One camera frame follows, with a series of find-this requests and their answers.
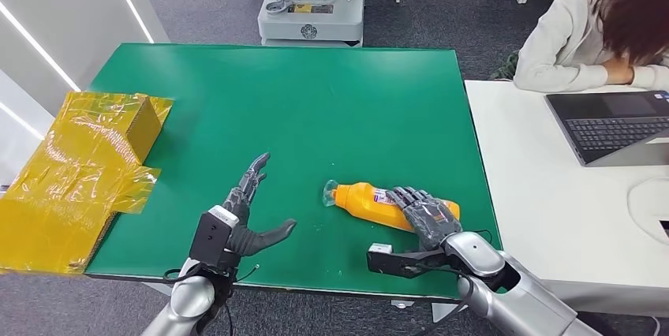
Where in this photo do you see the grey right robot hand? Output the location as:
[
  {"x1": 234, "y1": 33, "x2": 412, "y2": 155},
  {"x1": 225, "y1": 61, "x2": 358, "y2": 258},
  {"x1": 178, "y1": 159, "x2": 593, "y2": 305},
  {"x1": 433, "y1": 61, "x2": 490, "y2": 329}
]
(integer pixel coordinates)
[{"x1": 385, "y1": 186, "x2": 464, "y2": 252}]

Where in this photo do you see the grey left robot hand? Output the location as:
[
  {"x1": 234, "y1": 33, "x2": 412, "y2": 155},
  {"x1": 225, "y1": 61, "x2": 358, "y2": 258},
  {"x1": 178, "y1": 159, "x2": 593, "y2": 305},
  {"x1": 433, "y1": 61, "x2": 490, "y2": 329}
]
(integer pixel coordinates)
[{"x1": 222, "y1": 152, "x2": 298, "y2": 258}]

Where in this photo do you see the orange plastic bottle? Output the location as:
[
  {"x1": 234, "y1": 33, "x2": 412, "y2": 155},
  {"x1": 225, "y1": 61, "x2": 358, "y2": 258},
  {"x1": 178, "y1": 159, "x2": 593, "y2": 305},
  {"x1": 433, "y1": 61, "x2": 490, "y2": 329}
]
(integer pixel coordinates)
[{"x1": 322, "y1": 179, "x2": 462, "y2": 233}]

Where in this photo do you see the white desk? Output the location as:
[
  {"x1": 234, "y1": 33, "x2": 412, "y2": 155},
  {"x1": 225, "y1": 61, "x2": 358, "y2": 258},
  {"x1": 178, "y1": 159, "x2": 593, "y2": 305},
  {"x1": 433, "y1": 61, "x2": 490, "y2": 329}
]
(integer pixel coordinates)
[{"x1": 464, "y1": 79, "x2": 669, "y2": 319}]

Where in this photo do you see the yellow taped cardboard box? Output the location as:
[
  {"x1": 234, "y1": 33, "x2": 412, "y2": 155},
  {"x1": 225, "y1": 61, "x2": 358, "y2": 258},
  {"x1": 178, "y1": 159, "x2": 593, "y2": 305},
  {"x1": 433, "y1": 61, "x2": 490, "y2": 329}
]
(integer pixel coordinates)
[{"x1": 0, "y1": 90, "x2": 174, "y2": 277}]

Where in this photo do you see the grey laptop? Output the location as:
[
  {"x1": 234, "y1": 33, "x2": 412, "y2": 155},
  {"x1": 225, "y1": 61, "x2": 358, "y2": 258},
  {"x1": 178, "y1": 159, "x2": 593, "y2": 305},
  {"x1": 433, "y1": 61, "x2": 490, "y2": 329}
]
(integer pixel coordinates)
[{"x1": 544, "y1": 90, "x2": 669, "y2": 169}]

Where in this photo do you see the person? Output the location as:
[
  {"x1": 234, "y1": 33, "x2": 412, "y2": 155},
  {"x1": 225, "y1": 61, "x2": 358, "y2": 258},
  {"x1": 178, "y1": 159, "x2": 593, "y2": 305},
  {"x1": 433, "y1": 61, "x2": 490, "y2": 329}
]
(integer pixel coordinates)
[{"x1": 513, "y1": 0, "x2": 669, "y2": 94}]

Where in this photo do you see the white round pad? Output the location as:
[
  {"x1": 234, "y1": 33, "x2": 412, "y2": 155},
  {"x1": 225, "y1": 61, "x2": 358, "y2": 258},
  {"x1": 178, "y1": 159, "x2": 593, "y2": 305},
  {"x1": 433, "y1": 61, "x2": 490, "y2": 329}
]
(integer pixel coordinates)
[{"x1": 626, "y1": 176, "x2": 669, "y2": 246}]

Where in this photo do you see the grey column machine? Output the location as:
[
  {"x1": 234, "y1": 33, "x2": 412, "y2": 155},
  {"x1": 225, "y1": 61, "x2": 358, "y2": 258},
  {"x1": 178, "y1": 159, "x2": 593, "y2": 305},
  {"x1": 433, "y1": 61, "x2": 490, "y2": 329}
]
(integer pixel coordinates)
[{"x1": 256, "y1": 0, "x2": 367, "y2": 49}]

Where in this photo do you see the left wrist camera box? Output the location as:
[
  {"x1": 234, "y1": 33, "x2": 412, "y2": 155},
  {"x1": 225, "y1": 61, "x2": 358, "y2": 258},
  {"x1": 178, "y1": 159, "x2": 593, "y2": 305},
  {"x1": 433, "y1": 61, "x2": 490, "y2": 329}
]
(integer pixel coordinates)
[{"x1": 189, "y1": 204, "x2": 242, "y2": 272}]

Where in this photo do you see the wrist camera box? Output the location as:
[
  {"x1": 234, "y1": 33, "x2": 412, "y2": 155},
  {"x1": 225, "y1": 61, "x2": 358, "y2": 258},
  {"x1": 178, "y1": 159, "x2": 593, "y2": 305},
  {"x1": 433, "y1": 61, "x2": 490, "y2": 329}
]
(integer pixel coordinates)
[
  {"x1": 189, "y1": 204, "x2": 242, "y2": 272},
  {"x1": 365, "y1": 241, "x2": 450, "y2": 279}
]

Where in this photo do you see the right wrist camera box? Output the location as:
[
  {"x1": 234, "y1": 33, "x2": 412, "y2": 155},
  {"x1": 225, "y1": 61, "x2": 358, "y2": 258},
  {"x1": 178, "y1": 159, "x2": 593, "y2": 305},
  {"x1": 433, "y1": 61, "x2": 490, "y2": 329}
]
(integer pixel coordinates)
[{"x1": 365, "y1": 241, "x2": 450, "y2": 279}]

